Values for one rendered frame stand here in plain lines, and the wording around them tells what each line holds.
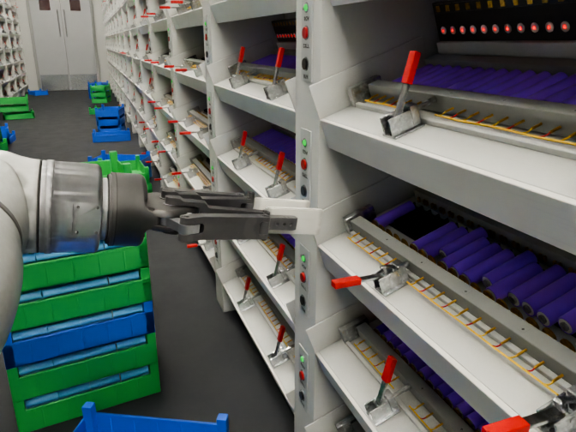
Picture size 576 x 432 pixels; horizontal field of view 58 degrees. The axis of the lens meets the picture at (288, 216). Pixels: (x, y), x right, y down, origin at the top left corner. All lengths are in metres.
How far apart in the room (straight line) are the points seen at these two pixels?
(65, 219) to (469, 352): 0.40
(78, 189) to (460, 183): 0.35
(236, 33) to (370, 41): 0.70
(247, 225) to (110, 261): 0.64
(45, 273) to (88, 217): 0.62
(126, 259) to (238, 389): 0.41
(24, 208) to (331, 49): 0.45
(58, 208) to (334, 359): 0.52
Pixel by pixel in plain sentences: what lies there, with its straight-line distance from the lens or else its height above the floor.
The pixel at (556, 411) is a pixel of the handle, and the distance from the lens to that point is 0.48.
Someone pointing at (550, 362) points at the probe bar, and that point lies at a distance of 0.52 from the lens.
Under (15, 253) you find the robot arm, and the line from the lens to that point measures 0.43.
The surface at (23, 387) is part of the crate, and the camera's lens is 1.24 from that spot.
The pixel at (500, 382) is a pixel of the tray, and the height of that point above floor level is 0.49.
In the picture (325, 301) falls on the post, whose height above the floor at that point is 0.38.
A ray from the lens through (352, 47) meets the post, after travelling 0.77.
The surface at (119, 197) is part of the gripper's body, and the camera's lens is 0.52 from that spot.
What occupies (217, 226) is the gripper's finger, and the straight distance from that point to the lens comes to 0.52.
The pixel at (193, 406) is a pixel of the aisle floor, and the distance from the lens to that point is 1.27.
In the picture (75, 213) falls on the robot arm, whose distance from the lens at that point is 0.51.
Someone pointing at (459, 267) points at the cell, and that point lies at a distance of 0.64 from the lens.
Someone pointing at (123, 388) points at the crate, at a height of 0.04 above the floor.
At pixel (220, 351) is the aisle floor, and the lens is 1.44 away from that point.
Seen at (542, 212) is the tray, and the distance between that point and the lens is 0.43.
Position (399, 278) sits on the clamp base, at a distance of 0.66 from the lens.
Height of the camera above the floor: 0.78
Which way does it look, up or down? 19 degrees down
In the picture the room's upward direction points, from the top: straight up
